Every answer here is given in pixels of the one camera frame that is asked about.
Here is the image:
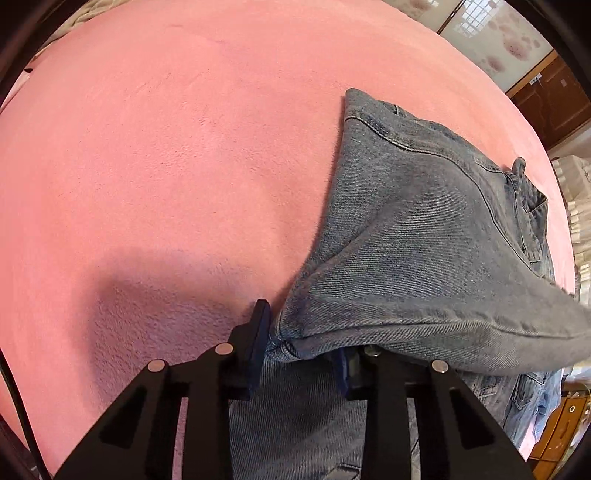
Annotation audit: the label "blue denim jacket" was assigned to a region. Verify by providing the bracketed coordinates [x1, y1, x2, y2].
[230, 89, 590, 479]

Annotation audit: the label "wooden drawer cabinet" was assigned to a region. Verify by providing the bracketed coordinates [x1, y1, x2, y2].
[527, 382, 590, 480]

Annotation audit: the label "pink bed blanket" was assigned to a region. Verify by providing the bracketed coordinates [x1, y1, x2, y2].
[1, 1, 575, 470]

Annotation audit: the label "cream lace covered furniture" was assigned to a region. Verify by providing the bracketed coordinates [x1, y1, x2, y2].
[552, 155, 591, 307]

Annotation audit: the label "brown wooden door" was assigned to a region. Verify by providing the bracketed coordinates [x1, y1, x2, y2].
[506, 51, 590, 150]

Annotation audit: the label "floral sliding wardrobe doors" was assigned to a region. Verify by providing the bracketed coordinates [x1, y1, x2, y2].
[389, 0, 553, 92]

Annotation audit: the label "black cable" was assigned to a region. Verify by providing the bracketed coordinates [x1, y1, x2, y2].
[0, 347, 52, 480]

